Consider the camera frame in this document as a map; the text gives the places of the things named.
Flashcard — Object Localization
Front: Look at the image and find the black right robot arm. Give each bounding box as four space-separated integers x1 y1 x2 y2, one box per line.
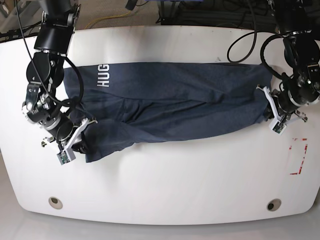
22 0 92 154

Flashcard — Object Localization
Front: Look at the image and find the red tape rectangle marking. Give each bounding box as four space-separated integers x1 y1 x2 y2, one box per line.
287 138 308 176

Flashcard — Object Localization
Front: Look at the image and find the right table grommet hole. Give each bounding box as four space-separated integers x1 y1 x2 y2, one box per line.
266 198 282 212

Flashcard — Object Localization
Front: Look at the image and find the dark blue T-shirt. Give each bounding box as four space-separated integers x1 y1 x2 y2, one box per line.
79 62 272 163

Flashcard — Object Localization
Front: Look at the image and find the table grommet hole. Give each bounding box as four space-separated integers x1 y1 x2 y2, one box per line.
48 196 63 210
266 198 282 212

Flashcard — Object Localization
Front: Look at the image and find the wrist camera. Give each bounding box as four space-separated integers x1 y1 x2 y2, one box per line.
269 118 287 136
57 148 76 165

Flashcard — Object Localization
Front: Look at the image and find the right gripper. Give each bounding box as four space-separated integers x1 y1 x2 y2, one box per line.
41 116 98 154

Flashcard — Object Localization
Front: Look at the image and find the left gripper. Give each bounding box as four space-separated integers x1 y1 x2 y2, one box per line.
256 84 308 126

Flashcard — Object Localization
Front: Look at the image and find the yellow cable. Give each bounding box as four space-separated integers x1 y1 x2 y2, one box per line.
86 9 132 29

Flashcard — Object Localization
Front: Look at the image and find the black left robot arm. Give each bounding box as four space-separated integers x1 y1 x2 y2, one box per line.
260 0 320 134

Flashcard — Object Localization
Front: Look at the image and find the left table grommet hole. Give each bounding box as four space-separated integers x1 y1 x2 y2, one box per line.
48 196 63 210

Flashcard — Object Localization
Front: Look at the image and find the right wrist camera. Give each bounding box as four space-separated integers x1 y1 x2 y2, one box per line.
57 148 76 165

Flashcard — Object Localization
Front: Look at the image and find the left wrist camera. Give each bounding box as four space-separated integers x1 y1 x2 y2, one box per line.
269 118 287 136

